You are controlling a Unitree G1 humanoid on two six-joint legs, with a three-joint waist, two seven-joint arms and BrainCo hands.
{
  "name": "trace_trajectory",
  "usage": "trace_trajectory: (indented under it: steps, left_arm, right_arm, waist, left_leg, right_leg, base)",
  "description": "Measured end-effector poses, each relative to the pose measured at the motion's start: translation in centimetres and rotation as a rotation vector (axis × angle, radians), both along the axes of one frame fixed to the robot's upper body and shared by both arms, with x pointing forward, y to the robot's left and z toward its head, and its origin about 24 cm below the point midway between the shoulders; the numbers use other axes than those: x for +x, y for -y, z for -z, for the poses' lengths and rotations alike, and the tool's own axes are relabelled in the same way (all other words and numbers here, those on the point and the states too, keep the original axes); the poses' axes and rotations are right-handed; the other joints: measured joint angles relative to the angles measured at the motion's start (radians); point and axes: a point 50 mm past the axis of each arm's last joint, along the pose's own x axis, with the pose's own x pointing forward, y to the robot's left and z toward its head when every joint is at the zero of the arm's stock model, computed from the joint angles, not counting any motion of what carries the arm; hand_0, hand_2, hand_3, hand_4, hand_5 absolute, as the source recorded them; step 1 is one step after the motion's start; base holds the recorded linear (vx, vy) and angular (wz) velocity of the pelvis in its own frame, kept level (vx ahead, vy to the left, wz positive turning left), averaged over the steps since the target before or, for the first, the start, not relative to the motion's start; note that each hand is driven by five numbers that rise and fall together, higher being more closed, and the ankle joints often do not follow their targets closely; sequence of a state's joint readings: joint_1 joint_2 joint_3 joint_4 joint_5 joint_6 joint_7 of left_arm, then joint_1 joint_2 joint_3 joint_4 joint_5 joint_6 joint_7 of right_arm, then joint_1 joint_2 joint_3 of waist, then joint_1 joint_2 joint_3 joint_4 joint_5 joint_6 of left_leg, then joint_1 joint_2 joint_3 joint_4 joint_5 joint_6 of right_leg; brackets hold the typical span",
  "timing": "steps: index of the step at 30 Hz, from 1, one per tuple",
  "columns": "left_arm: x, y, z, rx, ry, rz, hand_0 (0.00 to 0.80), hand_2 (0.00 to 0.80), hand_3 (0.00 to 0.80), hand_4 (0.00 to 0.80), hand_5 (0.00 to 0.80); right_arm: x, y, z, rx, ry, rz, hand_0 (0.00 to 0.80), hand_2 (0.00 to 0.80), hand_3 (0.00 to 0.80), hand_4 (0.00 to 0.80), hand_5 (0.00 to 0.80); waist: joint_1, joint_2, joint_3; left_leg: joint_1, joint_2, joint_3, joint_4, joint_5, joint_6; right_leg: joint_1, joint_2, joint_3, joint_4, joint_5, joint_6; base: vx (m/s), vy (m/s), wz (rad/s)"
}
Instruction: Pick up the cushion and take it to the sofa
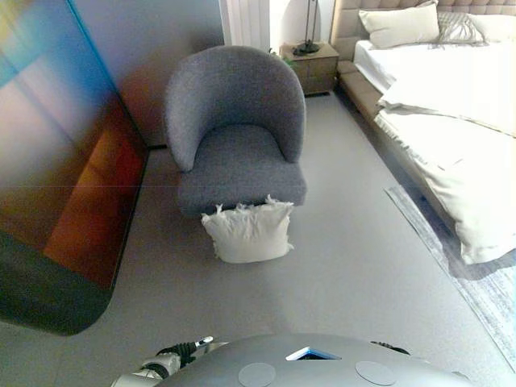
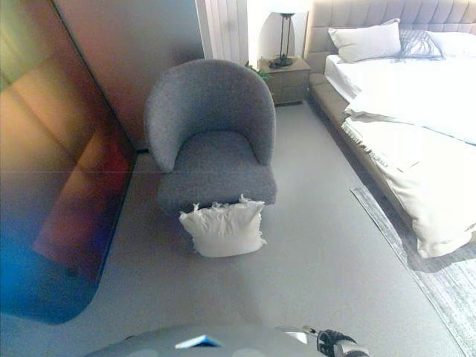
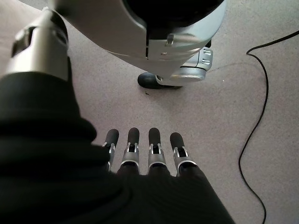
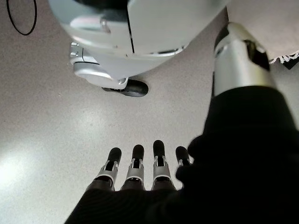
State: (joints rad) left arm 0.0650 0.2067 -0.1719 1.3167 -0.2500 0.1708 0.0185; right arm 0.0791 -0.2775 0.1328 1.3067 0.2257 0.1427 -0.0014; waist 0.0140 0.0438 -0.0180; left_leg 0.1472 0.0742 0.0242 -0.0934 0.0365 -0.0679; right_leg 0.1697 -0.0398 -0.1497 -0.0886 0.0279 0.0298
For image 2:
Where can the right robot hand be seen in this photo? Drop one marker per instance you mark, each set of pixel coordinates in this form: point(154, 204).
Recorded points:
point(329, 340)

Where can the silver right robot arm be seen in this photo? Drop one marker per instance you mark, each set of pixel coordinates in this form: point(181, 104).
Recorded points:
point(351, 351)

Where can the wooden nightstand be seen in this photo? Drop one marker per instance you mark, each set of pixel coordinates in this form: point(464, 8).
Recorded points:
point(290, 82)

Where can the grey fringed throw pillow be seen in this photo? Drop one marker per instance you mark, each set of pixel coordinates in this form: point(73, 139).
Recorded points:
point(420, 44)

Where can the bed with white duvet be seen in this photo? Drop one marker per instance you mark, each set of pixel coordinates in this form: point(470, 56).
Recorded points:
point(372, 11)

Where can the cream bed blanket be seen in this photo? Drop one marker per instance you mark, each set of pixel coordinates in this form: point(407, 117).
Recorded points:
point(427, 178)

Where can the white fringed cushion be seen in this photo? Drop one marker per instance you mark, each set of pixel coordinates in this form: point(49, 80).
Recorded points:
point(223, 234)

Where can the white bed pillow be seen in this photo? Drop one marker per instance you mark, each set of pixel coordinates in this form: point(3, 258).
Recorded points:
point(459, 44)
point(368, 41)

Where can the grey patterned rug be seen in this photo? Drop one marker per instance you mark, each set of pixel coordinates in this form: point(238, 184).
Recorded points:
point(446, 290)

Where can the white curtain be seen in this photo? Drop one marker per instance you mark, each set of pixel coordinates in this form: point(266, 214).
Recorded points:
point(223, 29)

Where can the table lamp with white shade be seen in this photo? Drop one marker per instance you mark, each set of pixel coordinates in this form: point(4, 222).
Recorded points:
point(286, 6)

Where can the small green plant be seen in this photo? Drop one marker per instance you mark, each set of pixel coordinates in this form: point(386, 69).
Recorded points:
point(261, 73)

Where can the grey fabric armchair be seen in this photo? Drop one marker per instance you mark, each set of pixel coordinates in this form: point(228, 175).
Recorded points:
point(208, 111)

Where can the grey robot torso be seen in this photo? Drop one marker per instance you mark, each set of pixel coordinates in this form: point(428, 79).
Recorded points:
point(156, 344)

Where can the white duvet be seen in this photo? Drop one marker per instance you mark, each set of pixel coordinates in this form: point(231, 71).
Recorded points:
point(409, 85)

